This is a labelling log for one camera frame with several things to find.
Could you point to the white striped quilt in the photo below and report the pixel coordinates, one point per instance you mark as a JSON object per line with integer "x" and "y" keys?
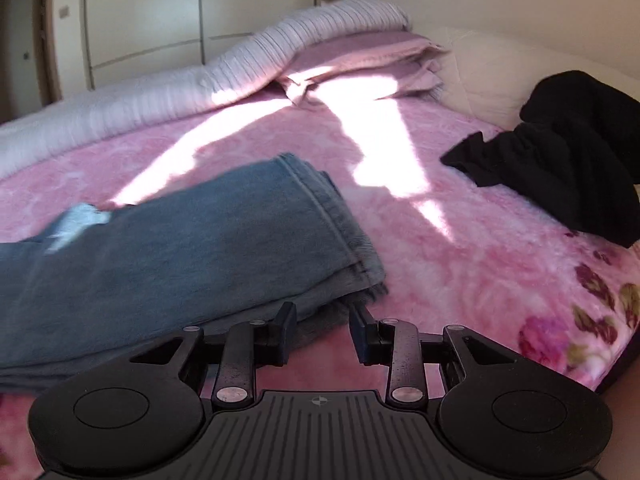
{"x": 150, "y": 105}

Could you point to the cream padded headboard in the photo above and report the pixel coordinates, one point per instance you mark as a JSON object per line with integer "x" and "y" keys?
{"x": 490, "y": 70}

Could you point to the black garment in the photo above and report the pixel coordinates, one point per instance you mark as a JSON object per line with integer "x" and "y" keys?
{"x": 565, "y": 160}

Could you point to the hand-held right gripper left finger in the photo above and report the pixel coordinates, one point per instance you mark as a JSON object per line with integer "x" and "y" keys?
{"x": 288, "y": 327}

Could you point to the wall switch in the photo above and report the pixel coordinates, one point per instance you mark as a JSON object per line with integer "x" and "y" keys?
{"x": 64, "y": 10}

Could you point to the brown wooden door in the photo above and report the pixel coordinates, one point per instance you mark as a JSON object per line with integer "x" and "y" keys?
{"x": 42, "y": 45}

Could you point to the pink floral blanket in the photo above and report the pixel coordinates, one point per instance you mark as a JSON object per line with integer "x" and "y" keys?
{"x": 465, "y": 270}

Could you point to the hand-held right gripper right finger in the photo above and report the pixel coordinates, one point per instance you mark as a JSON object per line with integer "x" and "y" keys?
{"x": 357, "y": 336}

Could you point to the blue denim jeans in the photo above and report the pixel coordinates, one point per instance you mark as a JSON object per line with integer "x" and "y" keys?
{"x": 175, "y": 270}

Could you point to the cream wardrobe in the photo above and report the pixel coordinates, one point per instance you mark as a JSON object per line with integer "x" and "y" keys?
{"x": 200, "y": 15}

